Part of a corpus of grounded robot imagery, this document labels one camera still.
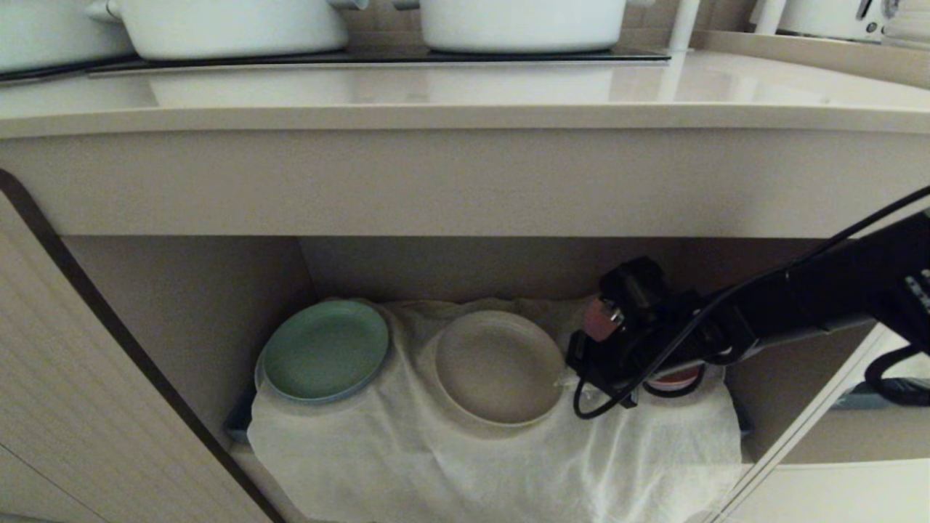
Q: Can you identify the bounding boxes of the beige cabinet door dark edge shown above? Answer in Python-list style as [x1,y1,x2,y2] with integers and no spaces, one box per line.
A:
[0,169,286,523]

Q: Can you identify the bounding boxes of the white upright rod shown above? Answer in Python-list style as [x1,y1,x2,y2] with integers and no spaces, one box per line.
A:
[667,0,703,53]

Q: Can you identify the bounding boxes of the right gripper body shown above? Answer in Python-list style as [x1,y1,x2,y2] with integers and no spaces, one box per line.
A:
[565,291,727,409]

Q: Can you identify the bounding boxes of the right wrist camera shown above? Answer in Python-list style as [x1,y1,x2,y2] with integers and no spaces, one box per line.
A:
[583,256,669,343]

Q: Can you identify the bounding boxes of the white cooking pot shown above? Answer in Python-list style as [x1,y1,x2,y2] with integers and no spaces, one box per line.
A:
[0,0,136,73]
[392,0,656,54]
[85,0,369,61]

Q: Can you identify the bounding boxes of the white kitchen appliance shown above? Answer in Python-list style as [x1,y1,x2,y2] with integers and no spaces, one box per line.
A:
[748,0,930,49]

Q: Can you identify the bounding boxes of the green round plate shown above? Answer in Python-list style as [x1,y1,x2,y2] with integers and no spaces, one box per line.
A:
[254,299,392,405]

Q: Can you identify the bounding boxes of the white cloth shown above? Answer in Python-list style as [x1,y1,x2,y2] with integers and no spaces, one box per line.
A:
[247,296,743,523]

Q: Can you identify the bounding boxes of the red round dish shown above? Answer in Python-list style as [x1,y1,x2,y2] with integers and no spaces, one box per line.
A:
[644,365,705,394]

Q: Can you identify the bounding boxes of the beige round plate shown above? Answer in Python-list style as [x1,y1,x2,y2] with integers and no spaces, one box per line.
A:
[434,310,567,427]

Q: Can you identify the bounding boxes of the black glass cooktop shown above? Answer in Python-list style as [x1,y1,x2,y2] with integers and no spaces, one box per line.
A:
[0,46,673,85]

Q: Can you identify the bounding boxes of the black cable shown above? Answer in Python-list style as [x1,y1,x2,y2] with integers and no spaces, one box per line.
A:
[863,343,930,408]
[573,186,930,421]

